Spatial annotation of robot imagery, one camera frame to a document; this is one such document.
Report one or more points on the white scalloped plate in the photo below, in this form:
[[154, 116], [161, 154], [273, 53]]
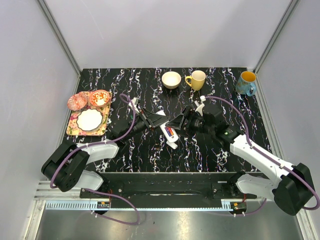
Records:
[[89, 120]]

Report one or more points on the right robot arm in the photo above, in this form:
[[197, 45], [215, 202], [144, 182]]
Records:
[[289, 186]]

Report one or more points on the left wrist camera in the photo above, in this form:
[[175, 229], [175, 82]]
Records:
[[133, 104]]

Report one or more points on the floral rectangular tray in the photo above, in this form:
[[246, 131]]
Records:
[[72, 127]]

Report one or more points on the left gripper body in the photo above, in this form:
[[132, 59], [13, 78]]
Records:
[[144, 116]]

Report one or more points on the orange red AAA battery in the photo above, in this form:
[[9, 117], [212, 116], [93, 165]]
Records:
[[168, 131]]

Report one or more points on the cream ceramic bowl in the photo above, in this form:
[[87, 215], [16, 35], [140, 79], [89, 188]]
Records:
[[171, 80]]

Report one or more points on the aluminium rail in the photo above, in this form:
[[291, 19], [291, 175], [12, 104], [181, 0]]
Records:
[[45, 192]]

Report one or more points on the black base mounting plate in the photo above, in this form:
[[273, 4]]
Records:
[[146, 190]]

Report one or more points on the white remote battery cover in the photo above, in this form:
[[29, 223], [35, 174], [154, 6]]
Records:
[[172, 145]]

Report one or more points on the orange floral small bowl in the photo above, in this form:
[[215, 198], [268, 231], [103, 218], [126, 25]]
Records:
[[99, 98]]

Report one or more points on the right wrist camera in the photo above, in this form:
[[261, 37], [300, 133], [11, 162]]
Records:
[[199, 105]]

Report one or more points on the blue butterfly mug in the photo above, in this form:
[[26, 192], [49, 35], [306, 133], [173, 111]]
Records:
[[246, 84]]

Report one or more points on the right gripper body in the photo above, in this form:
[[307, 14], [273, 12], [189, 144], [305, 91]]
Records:
[[190, 114]]

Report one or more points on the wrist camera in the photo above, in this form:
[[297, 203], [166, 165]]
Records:
[[133, 104], [199, 105]]

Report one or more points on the yellow mug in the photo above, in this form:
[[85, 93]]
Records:
[[196, 80]]

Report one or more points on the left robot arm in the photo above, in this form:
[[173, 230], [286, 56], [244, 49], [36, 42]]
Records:
[[65, 168]]

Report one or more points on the white remote control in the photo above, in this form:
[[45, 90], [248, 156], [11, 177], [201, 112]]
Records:
[[168, 139]]

